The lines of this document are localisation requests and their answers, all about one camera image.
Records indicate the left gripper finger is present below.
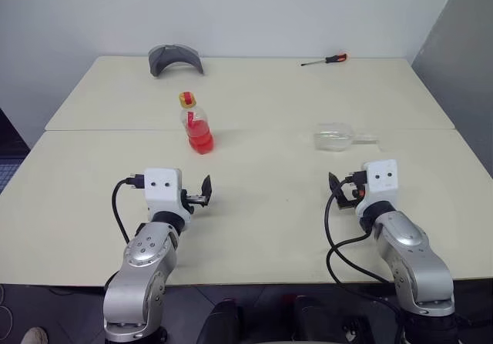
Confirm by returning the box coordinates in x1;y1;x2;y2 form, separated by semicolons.
200;174;213;206

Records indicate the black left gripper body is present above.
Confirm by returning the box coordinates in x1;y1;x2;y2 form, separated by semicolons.
180;190;210;213

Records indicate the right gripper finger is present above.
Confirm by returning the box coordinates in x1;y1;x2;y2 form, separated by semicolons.
327;171;344;207

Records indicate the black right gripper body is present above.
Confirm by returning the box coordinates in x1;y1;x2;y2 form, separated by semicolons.
337;183;367;210

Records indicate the bottle with red liquid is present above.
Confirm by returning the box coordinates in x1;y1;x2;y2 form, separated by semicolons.
179;104;216;156

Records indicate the small red yellow ball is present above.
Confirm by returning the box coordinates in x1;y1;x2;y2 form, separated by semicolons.
177;91;198;109

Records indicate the dark rounded shape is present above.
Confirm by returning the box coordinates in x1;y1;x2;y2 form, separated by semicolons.
199;299;248;344

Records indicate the grey curved plastic part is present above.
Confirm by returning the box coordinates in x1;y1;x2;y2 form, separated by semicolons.
147;43;206;80

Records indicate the grey partition panel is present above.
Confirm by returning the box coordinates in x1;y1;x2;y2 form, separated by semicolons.
409;0;493;185

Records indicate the dark mesh panel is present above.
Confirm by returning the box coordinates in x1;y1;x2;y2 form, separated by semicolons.
0;106;31;195

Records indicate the brown shoe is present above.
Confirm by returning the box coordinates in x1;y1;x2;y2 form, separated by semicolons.
20;326;49;344

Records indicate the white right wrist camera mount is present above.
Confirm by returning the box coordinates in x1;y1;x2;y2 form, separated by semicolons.
355;159;399;217

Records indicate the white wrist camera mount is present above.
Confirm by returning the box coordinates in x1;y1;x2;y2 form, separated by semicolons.
355;159;399;217
143;167;193;232

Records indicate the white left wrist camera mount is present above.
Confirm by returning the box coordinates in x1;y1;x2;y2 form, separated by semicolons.
143;167;193;232

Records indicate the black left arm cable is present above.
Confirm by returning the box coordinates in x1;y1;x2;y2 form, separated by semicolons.
112;172;146;245

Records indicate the red black handled screwdriver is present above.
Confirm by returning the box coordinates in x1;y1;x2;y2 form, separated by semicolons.
300;52;350;68

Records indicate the white floor cable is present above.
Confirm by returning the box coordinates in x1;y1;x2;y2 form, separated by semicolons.
0;285;17;336

